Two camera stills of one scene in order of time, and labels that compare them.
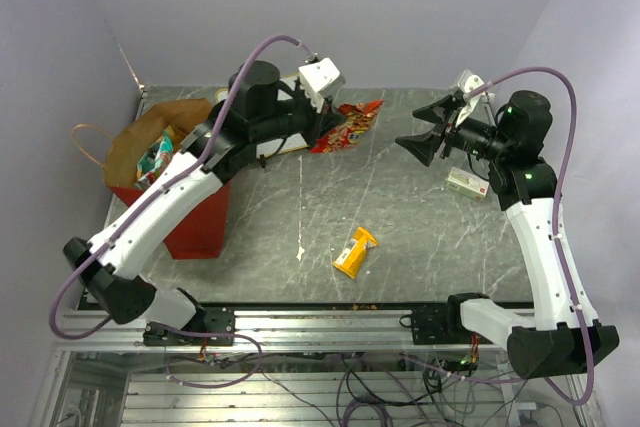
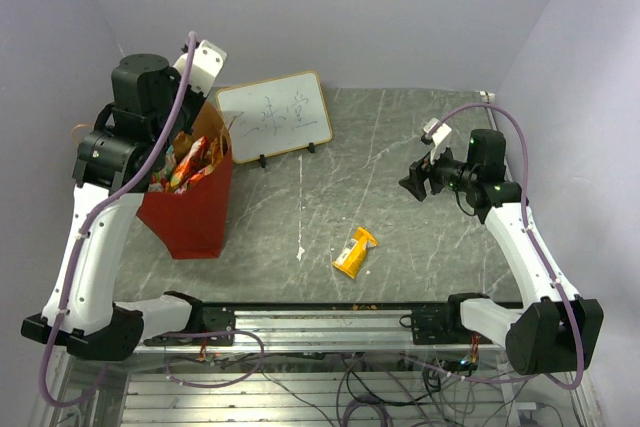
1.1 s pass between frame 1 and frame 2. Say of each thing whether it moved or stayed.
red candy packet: moved
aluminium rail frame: stayed
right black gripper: moved
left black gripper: moved
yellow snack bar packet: stayed
